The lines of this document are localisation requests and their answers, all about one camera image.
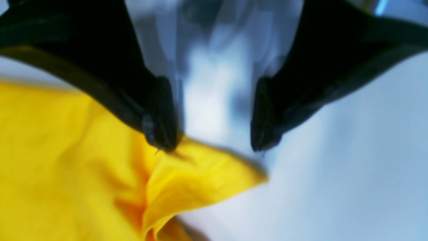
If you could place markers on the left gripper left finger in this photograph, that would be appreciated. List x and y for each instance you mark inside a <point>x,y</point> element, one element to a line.
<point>92,45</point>

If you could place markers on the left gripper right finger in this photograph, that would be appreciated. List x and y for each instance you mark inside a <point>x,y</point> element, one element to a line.
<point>339,46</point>

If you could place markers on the yellow t-shirt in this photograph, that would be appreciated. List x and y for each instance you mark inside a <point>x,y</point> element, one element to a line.
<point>71,171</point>

